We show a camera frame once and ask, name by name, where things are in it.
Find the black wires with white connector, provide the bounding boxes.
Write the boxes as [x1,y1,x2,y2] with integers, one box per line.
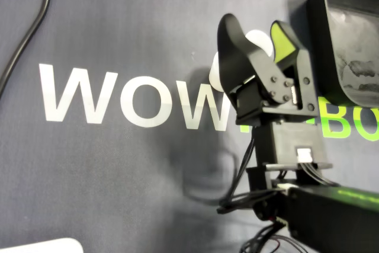
[297,147,342,188]

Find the white flat object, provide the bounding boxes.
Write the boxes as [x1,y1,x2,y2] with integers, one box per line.
[0,237,84,253]

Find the black servo cable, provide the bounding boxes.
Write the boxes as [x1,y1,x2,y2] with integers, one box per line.
[217,137,279,216]

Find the black plastic tray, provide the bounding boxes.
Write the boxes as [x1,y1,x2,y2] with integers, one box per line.
[306,0,379,108]

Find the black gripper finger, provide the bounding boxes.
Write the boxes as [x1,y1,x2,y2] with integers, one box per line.
[270,20,309,72]
[217,13,294,108]

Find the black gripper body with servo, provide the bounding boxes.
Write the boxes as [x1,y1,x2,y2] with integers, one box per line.
[230,50,320,126]

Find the white translucent plastic cup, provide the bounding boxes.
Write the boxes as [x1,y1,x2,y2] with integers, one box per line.
[208,29,274,92]

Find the dark grey WOWROBO mat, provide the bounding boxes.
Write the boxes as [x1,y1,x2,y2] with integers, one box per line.
[0,0,379,253]

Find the black and red wire bundle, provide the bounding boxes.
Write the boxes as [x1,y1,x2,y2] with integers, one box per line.
[240,219,297,253]

